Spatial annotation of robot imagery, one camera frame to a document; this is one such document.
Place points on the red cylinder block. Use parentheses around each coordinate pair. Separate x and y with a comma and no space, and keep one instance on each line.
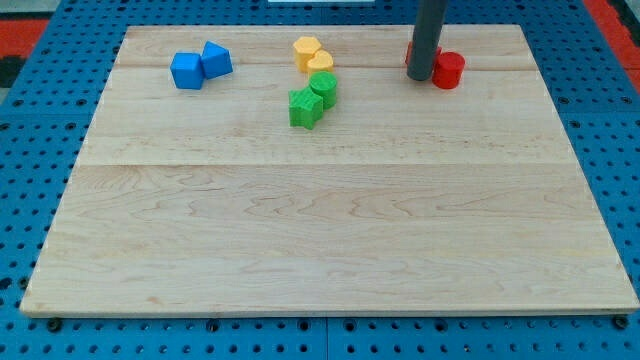
(448,70)

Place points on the green star block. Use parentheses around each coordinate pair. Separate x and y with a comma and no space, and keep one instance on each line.
(305,108)

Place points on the green cylinder block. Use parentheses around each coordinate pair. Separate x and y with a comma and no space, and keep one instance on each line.
(324,84)

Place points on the blue cube block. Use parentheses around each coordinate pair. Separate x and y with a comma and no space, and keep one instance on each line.
(187,71)

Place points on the red block behind rod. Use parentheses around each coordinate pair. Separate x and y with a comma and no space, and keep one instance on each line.
(409,50)

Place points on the yellow heart block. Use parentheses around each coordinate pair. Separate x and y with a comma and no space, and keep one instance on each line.
(321,61)

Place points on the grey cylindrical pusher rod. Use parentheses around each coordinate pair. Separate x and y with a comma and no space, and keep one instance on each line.
(425,39)

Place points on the blue triangular block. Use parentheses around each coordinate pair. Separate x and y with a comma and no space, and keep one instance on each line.
(216,60)

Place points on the yellow hexagon block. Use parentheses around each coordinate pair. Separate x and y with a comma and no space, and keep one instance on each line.
(304,49)

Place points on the light wooden board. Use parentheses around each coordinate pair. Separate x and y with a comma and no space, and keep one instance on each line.
(404,200)

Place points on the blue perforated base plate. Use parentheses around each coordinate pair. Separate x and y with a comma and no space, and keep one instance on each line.
(45,115)

